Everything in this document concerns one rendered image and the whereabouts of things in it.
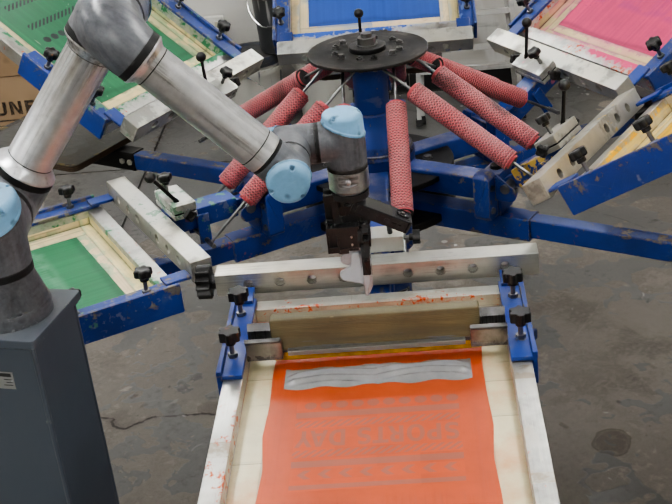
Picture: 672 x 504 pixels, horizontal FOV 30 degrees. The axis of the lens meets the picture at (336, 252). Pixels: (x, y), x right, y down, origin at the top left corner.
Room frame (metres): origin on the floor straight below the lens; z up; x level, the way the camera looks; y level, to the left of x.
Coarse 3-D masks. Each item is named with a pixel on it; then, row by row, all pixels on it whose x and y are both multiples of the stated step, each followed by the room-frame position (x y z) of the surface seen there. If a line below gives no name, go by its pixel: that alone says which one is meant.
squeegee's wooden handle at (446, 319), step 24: (312, 312) 2.13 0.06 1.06; (336, 312) 2.12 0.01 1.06; (360, 312) 2.11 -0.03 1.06; (384, 312) 2.10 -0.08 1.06; (408, 312) 2.09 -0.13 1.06; (432, 312) 2.09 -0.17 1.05; (456, 312) 2.08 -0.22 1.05; (288, 336) 2.11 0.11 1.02; (312, 336) 2.11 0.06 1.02; (336, 336) 2.10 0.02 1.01; (360, 336) 2.10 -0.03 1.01; (384, 336) 2.10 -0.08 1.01; (408, 336) 2.09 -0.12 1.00; (432, 336) 2.09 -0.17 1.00; (456, 336) 2.08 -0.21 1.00
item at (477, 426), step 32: (416, 352) 2.11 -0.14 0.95; (448, 352) 2.10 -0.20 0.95; (480, 352) 2.08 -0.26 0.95; (384, 384) 2.01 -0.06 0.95; (416, 384) 1.99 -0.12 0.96; (448, 384) 1.98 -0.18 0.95; (480, 384) 1.97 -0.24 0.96; (480, 416) 1.87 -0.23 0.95; (480, 448) 1.77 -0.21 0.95; (480, 480) 1.68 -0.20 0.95
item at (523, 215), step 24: (456, 216) 2.80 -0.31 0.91; (504, 216) 2.73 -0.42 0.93; (528, 216) 2.71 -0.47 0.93; (552, 216) 2.71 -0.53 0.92; (528, 240) 2.69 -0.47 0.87; (552, 240) 2.67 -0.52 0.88; (576, 240) 2.63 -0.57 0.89; (600, 240) 2.60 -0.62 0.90; (624, 240) 2.56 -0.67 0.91; (648, 240) 2.53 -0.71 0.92
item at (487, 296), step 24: (456, 288) 2.29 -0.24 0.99; (480, 288) 2.27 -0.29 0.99; (264, 312) 2.29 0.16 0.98; (288, 312) 2.28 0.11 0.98; (240, 384) 2.01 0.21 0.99; (528, 384) 1.90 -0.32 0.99; (240, 408) 1.96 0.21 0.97; (528, 408) 1.83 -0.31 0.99; (216, 432) 1.86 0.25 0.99; (528, 432) 1.76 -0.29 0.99; (216, 456) 1.79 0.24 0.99; (528, 456) 1.69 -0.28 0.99; (216, 480) 1.72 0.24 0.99; (552, 480) 1.62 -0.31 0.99
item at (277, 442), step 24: (288, 360) 2.13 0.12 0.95; (312, 360) 2.12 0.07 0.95; (336, 360) 2.11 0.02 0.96; (360, 360) 2.10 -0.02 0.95; (288, 408) 1.96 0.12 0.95; (264, 432) 1.89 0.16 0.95; (288, 432) 1.88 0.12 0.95; (264, 456) 1.82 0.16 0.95; (288, 456) 1.81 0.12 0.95; (264, 480) 1.75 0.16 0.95; (288, 480) 1.74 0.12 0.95
